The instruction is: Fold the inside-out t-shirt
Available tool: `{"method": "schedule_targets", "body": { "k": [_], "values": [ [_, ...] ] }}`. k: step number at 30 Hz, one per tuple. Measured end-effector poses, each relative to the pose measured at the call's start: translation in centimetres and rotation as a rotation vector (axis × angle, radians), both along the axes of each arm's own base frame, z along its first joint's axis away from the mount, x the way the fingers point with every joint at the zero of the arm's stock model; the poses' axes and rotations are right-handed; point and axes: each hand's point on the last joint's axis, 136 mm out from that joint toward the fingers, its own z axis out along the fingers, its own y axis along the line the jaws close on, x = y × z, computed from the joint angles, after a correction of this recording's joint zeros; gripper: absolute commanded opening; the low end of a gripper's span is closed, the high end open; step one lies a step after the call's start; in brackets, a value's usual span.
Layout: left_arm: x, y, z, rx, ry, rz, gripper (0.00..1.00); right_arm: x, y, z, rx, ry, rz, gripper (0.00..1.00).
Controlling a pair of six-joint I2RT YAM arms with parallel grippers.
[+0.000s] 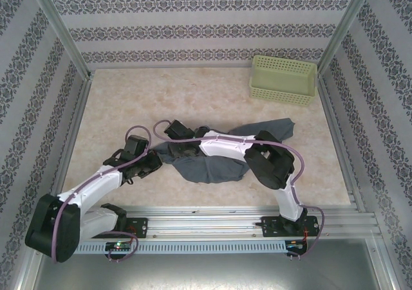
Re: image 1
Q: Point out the grey t-shirt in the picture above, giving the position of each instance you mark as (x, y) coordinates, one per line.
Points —
(212, 171)

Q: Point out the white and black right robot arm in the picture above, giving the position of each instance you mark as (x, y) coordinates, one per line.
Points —
(225, 147)

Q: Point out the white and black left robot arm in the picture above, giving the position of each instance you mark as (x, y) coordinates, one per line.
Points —
(93, 187)

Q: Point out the small circuit board with lights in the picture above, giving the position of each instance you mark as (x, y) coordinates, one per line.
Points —
(296, 245)
(119, 246)

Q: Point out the pale green perforated plastic basket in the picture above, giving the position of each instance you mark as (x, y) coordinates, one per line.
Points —
(280, 81)

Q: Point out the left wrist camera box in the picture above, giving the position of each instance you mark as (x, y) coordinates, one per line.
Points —
(136, 144)

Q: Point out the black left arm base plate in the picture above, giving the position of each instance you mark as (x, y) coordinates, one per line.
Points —
(140, 225)

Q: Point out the aluminium mounting rail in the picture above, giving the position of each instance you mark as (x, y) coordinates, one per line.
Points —
(206, 222)

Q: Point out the aluminium side rail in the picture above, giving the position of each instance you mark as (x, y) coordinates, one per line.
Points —
(335, 126)
(77, 116)

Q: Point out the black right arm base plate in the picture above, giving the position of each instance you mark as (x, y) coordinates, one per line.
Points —
(273, 227)

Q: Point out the aluminium frame post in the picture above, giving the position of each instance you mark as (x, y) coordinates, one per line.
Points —
(62, 29)
(343, 29)

